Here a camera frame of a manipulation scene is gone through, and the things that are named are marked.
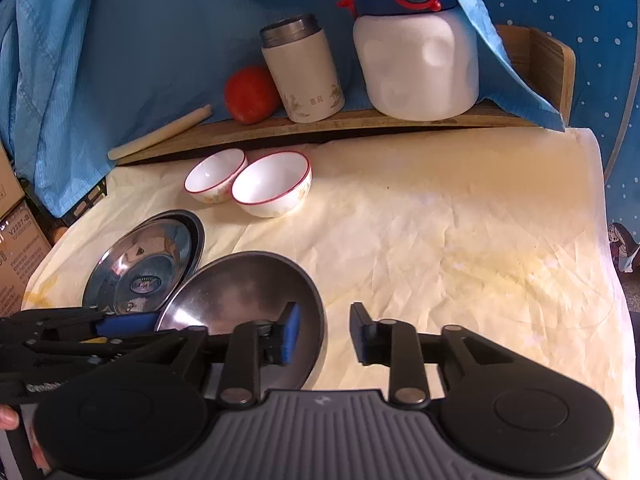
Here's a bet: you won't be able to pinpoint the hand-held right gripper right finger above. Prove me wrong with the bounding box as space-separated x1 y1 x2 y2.
349 301 532 407

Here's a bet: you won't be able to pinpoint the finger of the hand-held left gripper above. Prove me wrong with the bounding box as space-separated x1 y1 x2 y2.
20 334 173 363
0 307 157 337

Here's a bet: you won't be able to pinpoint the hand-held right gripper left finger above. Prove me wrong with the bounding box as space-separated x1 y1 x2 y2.
97 301 303 407

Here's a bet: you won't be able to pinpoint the labelled stainless steel plate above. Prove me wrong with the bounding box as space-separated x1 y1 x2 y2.
81 211 196 317

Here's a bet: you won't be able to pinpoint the dark grey plates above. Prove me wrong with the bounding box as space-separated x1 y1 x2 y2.
154 251 329 392

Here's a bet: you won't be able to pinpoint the white red-rimmed bowl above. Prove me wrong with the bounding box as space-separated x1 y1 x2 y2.
183 148 250 205
230 151 313 219

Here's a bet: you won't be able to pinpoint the purple-label cardboard box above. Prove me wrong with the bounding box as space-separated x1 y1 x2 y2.
0 199 53 312

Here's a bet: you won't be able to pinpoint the black plastic crate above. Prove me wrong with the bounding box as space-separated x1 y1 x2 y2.
22 174 109 232

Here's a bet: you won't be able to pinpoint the cream tablecloth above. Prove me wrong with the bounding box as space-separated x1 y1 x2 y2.
22 127 632 411

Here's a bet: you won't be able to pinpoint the open brown cardboard box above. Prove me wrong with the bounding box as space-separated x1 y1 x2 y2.
0 142 27 211

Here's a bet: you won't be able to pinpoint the cream rolling pin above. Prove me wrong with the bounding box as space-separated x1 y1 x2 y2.
107 104 213 161

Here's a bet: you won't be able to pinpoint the wooden shelf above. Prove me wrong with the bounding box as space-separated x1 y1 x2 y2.
114 24 577 167

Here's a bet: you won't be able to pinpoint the red tomato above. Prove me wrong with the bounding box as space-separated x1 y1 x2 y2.
223 64 282 125

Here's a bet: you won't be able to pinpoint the white thermos cup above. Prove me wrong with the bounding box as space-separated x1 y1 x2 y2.
259 13 346 124

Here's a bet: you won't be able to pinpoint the blue striped work coat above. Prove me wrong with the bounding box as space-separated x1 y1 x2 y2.
0 0 567 217

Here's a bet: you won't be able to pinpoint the white bottle with blue lid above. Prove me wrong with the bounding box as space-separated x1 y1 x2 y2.
336 0 480 122

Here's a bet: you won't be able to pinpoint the blue polka-dot tent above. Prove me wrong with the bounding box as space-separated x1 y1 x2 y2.
460 0 640 226

